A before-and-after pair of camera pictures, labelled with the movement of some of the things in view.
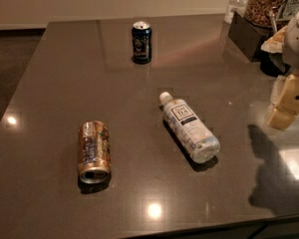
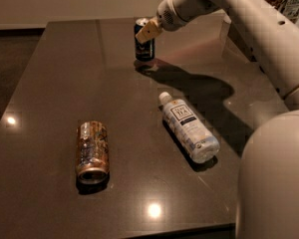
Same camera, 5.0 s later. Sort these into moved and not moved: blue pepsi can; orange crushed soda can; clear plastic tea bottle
Moved: blue pepsi can
Not moved: orange crushed soda can; clear plastic tea bottle
